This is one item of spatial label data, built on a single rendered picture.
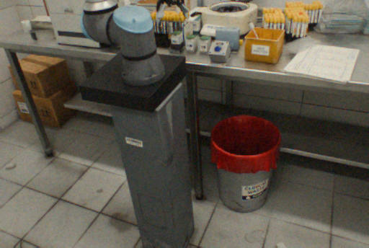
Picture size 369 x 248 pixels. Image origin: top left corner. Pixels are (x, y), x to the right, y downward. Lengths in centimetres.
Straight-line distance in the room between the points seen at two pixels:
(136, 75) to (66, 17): 72
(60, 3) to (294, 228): 161
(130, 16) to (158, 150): 47
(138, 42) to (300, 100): 131
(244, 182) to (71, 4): 119
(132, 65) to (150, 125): 21
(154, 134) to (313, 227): 106
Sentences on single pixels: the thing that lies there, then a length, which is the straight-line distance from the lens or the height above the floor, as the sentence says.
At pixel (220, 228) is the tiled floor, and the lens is 178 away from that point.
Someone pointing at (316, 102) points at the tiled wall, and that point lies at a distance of 209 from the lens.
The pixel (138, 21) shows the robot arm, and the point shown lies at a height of 115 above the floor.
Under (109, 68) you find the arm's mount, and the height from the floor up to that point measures 94.
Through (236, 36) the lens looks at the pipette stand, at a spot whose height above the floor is 95.
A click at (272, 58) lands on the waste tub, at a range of 132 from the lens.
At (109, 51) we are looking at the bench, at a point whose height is 88.
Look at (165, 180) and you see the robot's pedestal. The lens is 126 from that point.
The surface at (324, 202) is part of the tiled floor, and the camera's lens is 199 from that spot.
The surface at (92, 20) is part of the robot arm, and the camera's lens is 111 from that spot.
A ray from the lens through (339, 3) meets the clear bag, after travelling 170.
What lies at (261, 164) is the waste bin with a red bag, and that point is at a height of 38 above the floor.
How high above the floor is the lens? 143
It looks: 33 degrees down
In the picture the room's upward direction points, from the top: 5 degrees counter-clockwise
